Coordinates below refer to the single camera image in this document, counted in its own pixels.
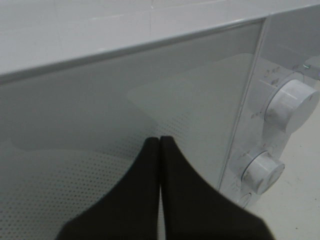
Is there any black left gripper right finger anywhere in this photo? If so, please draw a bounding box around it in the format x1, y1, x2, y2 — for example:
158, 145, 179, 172
160, 136, 274, 240

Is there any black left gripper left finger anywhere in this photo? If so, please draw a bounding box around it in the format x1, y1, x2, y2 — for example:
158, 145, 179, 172
56, 137, 160, 240

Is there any white timer knob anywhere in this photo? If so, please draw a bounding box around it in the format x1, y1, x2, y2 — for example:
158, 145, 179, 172
241, 151, 285, 195

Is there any white microwave door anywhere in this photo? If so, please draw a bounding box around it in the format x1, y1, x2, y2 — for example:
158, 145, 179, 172
0, 19, 264, 240

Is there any white microwave oven body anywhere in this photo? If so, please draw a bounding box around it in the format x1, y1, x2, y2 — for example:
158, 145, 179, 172
0, 0, 320, 205

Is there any upper white power knob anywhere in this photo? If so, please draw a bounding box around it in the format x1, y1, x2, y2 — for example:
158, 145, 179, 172
264, 79, 320, 134

